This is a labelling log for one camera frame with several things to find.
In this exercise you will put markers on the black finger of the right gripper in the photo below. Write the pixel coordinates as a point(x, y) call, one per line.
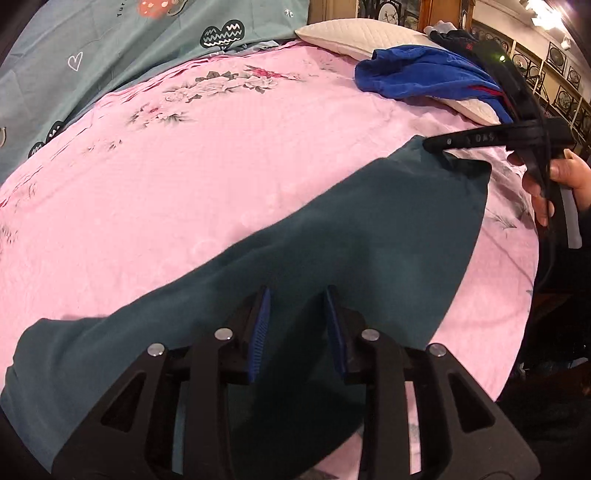
point(468, 139)

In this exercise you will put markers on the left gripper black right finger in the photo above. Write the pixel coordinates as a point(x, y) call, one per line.
point(425, 416)

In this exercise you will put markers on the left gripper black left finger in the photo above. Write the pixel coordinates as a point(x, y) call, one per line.
point(166, 416)

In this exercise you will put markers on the dark teal pants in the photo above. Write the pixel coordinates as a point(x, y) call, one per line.
point(395, 238)

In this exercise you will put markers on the right hand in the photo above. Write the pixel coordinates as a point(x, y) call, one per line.
point(570, 171)

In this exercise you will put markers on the blue red garment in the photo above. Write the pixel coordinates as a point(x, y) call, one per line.
point(410, 71)

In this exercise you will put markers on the cream quilted pillow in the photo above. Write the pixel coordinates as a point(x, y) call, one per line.
point(358, 38)

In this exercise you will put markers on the pink floral bed sheet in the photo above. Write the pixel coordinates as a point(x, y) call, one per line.
point(158, 179)

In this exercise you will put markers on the teal heart-print sheet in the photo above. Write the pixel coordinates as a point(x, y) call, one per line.
point(71, 53)

